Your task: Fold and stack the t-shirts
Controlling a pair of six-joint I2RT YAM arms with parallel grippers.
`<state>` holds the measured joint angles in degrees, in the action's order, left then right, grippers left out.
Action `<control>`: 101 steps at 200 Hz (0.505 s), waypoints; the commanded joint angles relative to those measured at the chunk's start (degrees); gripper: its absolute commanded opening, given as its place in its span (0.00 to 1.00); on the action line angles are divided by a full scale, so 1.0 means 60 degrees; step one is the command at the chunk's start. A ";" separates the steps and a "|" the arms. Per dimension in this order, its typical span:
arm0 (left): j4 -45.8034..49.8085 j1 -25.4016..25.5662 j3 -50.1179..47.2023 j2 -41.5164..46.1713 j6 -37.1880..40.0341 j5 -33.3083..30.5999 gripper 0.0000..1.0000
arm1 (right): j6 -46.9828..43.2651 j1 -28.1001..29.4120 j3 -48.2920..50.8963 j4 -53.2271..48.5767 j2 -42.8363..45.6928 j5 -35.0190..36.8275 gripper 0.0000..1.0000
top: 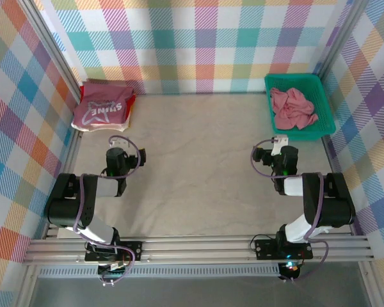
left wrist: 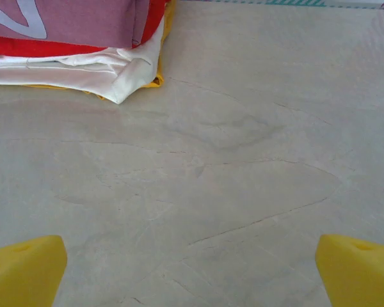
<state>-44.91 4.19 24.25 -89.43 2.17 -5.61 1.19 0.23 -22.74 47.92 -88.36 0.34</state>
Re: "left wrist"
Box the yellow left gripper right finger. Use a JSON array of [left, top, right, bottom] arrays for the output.
[[315, 233, 384, 307]]

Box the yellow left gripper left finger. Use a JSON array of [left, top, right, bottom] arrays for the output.
[[0, 235, 68, 307]]

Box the white folded t-shirt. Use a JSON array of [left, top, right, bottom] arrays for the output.
[[0, 22, 166, 105]]

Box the red folded t-shirt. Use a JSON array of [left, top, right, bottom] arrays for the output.
[[0, 0, 167, 59]]

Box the mauve folded t-shirt SHINE print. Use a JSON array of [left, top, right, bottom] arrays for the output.
[[0, 0, 166, 49]]

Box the yellow folded t-shirt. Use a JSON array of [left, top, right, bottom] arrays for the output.
[[22, 0, 177, 97]]

